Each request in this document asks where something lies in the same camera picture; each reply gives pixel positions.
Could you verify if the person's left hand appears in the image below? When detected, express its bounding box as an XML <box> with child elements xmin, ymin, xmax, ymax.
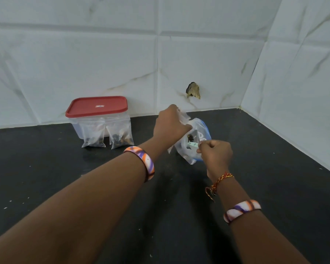
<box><xmin>153</xmin><ymin>104</ymin><xmax>193</xmax><ymax>147</ymax></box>

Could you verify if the person's right hand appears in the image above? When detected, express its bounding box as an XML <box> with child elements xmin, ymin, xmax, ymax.
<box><xmin>197</xmin><ymin>139</ymin><xmax>234</xmax><ymax>182</ymax></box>

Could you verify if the large clear blue-zip bag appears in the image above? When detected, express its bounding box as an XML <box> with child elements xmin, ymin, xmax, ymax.
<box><xmin>168</xmin><ymin>117</ymin><xmax>212</xmax><ymax>165</ymax></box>

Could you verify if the red-lidded clear plastic container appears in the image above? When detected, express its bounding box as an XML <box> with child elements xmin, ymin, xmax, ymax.
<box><xmin>69</xmin><ymin>111</ymin><xmax>131</xmax><ymax>140</ymax></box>

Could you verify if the person's left forearm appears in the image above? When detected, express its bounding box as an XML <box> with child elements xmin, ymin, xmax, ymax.
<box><xmin>0</xmin><ymin>137</ymin><xmax>165</xmax><ymax>264</ymax></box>

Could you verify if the person's right forearm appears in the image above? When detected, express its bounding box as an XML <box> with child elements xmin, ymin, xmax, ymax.
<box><xmin>214</xmin><ymin>177</ymin><xmax>310</xmax><ymax>264</ymax></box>

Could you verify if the orange purple white bangle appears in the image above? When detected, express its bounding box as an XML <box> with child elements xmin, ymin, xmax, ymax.
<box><xmin>123</xmin><ymin>146</ymin><xmax>155</xmax><ymax>182</ymax></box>
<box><xmin>223</xmin><ymin>199</ymin><xmax>262</xmax><ymax>224</ymax></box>

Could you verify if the red yellow thread bracelet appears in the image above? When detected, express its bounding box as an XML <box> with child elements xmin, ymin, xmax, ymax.
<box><xmin>205</xmin><ymin>172</ymin><xmax>235</xmax><ymax>202</ymax></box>

